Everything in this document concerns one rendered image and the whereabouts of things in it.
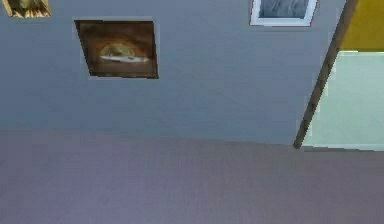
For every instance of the golden framed picture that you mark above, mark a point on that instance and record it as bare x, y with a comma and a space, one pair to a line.
28, 8

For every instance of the white framed grey picture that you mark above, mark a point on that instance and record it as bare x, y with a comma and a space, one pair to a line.
283, 10

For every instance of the brown door frame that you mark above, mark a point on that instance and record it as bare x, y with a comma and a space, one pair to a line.
325, 71

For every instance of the dark brown framed picture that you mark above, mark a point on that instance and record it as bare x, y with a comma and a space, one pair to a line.
116, 50

